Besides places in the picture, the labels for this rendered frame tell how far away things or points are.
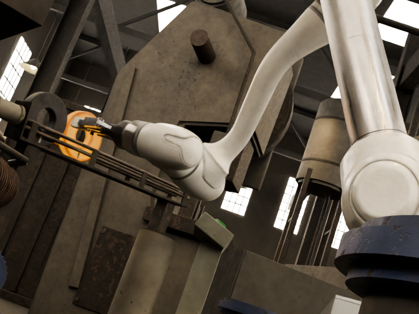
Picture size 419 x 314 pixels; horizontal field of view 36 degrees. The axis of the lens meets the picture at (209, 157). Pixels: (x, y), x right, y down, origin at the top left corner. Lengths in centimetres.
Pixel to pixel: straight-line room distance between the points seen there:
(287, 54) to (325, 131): 889
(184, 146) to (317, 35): 40
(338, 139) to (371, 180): 930
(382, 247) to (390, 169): 54
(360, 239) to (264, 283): 276
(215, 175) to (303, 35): 41
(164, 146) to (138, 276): 50
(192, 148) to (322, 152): 882
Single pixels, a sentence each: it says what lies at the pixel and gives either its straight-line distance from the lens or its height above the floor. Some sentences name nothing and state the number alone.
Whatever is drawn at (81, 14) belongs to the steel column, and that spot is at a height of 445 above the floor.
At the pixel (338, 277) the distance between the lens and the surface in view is 508.
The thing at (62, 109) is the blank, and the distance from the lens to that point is 192.
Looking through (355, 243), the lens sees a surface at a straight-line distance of 52.
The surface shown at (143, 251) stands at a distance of 187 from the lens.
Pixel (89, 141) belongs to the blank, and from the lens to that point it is 201.
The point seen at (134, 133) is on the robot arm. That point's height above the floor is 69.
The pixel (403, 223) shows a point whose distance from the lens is 50.
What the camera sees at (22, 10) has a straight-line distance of 84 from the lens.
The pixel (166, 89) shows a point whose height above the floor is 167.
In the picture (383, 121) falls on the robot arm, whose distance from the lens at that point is 115.
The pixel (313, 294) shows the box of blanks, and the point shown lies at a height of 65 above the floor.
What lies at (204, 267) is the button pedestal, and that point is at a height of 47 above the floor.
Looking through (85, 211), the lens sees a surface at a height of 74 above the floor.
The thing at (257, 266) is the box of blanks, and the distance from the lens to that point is 325.
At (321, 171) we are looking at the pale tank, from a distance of 1015.
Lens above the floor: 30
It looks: 15 degrees up
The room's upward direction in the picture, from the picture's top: 20 degrees clockwise
